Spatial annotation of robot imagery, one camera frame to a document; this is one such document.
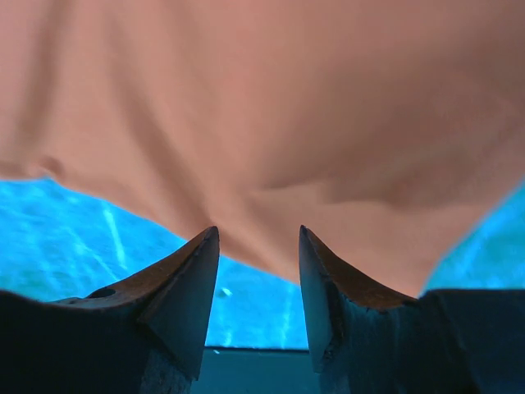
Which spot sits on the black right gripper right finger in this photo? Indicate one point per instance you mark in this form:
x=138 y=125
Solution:
x=326 y=283

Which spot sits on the orange t shirt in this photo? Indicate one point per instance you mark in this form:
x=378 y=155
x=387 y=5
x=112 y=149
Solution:
x=387 y=127

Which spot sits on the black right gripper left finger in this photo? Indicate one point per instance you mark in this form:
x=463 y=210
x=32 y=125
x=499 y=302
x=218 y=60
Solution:
x=170 y=300

